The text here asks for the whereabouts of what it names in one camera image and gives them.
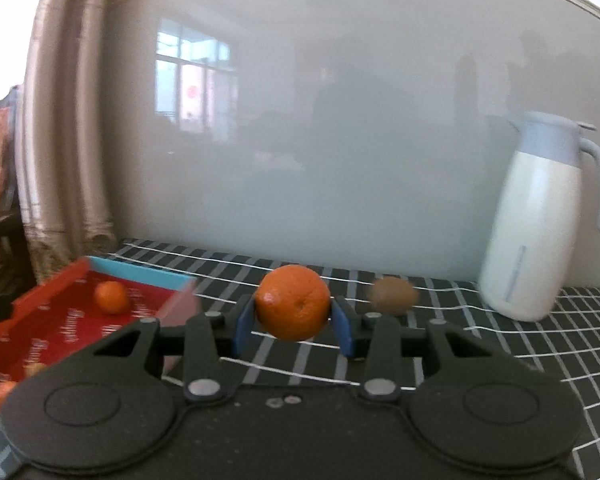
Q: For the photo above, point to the colourful cardboard box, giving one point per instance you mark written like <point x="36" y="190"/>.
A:
<point x="70" y="320"/>

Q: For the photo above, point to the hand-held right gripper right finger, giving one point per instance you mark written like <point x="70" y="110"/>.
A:
<point x="345" y="330"/>

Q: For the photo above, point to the brown kiwi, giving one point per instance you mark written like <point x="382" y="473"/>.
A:
<point x="392" y="295"/>

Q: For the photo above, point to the white and blue thermos jug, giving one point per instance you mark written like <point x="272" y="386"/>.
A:
<point x="530" y="220"/>

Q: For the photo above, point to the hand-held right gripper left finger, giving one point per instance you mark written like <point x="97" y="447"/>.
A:
<point x="244" y="330"/>

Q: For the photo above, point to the orange mandarin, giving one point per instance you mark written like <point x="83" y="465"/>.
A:
<point x="2" y="393"/>
<point x="112" y="298"/>
<point x="292" y="302"/>

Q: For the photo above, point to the beige lace curtain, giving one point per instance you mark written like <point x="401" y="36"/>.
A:
<point x="65" y="135"/>

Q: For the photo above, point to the small pale water chestnut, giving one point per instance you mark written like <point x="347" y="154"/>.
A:
<point x="36" y="369"/>

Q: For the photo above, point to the black white checked tablecloth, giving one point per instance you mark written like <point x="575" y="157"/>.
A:
<point x="480" y="340"/>

